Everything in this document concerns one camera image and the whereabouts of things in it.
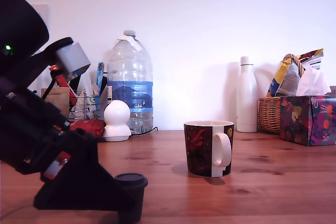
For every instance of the striped snack bag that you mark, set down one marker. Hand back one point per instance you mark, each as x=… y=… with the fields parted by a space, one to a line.
x=313 y=57

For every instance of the large clear water bottle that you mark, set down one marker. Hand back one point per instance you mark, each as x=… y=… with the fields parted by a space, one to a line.
x=130 y=77

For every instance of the black coffee capsule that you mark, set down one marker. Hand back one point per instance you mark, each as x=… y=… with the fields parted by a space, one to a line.
x=134 y=197

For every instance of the floral tissue box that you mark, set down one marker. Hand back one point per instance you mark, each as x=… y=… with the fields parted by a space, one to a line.
x=307 y=119

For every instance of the brown paper pouch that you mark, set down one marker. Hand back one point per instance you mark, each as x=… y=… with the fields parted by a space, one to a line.
x=61 y=99

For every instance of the black utensil bundle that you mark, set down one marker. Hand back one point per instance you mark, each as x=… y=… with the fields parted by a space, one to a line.
x=74 y=85

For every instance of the blue packet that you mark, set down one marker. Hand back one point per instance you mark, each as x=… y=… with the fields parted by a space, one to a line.
x=100 y=73

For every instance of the small white round camera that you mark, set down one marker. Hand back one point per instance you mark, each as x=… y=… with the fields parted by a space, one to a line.
x=116 y=119

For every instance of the yellow blue snack bag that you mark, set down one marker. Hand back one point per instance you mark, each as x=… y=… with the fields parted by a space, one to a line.
x=274 y=82

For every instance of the white tissue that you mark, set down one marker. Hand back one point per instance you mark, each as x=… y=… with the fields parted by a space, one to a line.
x=312 y=82

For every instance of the dark red printed mug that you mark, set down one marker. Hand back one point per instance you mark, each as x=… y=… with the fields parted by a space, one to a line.
x=202 y=148

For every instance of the brown box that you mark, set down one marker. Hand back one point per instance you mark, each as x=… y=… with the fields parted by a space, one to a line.
x=333 y=90

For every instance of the white paper sachet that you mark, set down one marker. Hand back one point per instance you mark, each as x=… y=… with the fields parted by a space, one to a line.
x=88 y=85

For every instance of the red coffee bag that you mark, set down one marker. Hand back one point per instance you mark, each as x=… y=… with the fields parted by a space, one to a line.
x=89 y=125

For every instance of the silver grey snack bag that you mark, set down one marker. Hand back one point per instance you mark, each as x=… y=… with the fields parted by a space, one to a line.
x=290 y=79

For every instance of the wicker basket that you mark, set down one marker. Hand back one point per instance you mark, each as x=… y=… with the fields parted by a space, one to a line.
x=269 y=113

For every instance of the white insulated bottle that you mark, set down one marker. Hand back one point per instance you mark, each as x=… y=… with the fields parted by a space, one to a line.
x=247 y=98

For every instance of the white light switch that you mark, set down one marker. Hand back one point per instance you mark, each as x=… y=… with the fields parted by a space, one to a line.
x=44 y=15

